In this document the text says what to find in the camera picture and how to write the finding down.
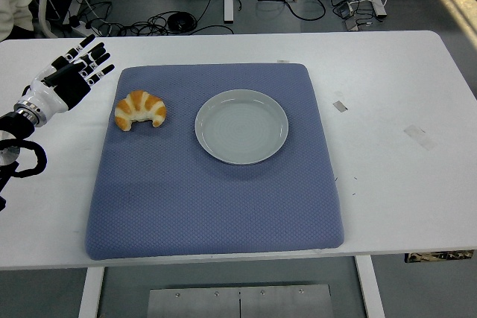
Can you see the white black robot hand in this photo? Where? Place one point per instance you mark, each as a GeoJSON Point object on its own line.
{"type": "Point", "coordinates": [56, 91]}

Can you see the golden croissant bread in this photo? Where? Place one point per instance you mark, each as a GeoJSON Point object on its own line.
{"type": "Point", "coordinates": [141, 104]}

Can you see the pale grey round plate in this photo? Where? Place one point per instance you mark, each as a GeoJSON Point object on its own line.
{"type": "Point", "coordinates": [242, 128]}

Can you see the grey metal plate with screws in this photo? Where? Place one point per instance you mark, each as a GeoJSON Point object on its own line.
{"type": "Point", "coordinates": [194, 305]}

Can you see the small grey floor plate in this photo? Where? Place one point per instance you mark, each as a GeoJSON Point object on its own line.
{"type": "Point", "coordinates": [351, 25]}

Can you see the white power strip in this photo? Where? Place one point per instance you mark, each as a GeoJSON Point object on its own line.
{"type": "Point", "coordinates": [80, 30]}

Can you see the white office chair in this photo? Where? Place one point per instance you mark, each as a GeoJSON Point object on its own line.
{"type": "Point", "coordinates": [18, 1]}

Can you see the black round disc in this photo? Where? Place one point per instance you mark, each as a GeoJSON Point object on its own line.
{"type": "Point", "coordinates": [179, 21]}

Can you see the blue quilted mat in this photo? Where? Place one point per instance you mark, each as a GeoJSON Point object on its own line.
{"type": "Point", "coordinates": [208, 206]}

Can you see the white table leg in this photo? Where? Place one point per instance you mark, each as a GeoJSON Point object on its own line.
{"type": "Point", "coordinates": [89, 295]}
{"type": "Point", "coordinates": [369, 288]}

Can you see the small grey tape piece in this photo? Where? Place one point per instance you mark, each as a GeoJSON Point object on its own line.
{"type": "Point", "coordinates": [340, 106]}

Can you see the grey power adapter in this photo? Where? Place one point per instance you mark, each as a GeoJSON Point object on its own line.
{"type": "Point", "coordinates": [346, 9]}

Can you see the large clear tape piece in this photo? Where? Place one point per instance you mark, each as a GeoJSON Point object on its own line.
{"type": "Point", "coordinates": [419, 137]}

